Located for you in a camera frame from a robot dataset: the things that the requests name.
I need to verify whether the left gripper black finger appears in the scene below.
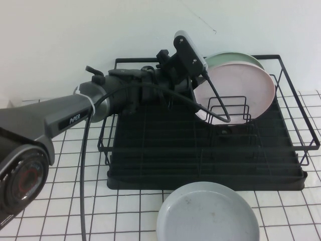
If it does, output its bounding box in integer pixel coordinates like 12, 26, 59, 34
191, 75, 209, 87

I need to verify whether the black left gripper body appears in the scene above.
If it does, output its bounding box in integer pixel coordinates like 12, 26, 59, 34
151, 67, 199, 100

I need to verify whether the pink round plate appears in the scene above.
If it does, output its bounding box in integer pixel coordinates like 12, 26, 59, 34
193, 60, 276, 126

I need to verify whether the green round plate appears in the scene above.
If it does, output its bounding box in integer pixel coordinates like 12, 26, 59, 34
206, 52, 266, 71

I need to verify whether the dark grey dish rack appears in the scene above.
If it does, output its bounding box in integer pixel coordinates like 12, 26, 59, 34
107, 85, 308, 193

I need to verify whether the grey-blue round plate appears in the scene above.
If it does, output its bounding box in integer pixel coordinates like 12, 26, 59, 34
156, 182, 259, 241

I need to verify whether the white zip tie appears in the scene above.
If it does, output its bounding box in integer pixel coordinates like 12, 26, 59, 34
74, 85, 98, 116

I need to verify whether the white black-grid tablecloth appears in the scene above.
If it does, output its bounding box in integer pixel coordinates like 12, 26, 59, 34
0, 90, 321, 241

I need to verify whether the grey wrist camera black mount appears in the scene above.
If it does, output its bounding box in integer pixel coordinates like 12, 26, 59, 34
155, 30, 209, 78

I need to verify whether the black wire dish rack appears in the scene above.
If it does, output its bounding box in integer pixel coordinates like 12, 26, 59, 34
96, 54, 321, 168

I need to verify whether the black camera cable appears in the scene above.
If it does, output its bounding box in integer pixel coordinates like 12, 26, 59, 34
79, 71, 231, 241

